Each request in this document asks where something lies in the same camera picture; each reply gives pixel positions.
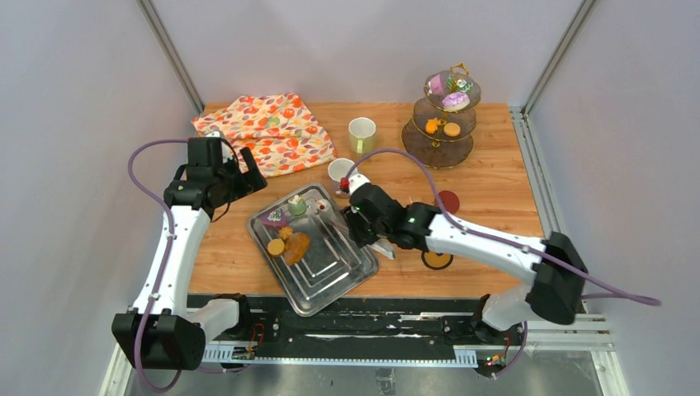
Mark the white coconut cherry cake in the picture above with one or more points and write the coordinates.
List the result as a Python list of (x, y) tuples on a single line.
[(323, 206)]

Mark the purple cake slice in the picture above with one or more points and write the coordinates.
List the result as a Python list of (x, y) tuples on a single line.
[(274, 218)]

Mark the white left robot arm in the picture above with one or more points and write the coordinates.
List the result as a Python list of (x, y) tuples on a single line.
[(157, 332)]

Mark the silver white tongs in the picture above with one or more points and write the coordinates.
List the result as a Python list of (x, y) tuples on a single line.
[(381, 247)]

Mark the floral orange cloth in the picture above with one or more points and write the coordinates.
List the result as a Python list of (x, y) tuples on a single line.
[(282, 133)]

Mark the silver metal tray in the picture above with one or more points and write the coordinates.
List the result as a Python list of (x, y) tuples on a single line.
[(333, 264)]

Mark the green kiwi cake slice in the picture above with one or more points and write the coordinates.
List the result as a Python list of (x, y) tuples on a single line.
[(455, 84)]

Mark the brown bread roll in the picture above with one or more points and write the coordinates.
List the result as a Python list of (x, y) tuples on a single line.
[(296, 247)]

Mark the pink frosted donut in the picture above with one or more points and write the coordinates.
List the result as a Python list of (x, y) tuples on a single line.
[(455, 101)]

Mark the swirl butter cookie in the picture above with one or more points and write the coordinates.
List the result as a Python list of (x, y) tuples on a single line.
[(285, 232)]

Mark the orange fish-shaped cookie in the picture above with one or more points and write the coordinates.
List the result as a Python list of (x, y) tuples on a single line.
[(432, 125)]

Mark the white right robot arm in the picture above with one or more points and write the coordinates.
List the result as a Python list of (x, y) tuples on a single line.
[(550, 270)]

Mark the black table front rail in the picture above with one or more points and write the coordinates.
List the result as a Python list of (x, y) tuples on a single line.
[(365, 331)]

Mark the red round coaster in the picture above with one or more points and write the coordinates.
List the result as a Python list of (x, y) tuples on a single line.
[(450, 201)]

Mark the green mug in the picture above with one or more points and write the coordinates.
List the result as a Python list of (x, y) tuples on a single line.
[(362, 134)]

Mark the pink mug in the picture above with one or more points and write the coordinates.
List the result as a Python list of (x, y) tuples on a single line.
[(337, 170)]

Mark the three-tier glass cake stand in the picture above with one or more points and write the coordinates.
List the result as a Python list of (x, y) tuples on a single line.
[(438, 150)]

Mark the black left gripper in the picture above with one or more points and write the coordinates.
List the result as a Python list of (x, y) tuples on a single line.
[(250, 181)]

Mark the round yellow cracker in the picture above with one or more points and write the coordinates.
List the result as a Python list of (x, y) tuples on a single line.
[(276, 247), (451, 129)]

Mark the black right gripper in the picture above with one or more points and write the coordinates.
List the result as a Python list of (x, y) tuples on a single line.
[(353, 223)]

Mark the green round cupcake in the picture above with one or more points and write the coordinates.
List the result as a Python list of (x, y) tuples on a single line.
[(297, 205)]

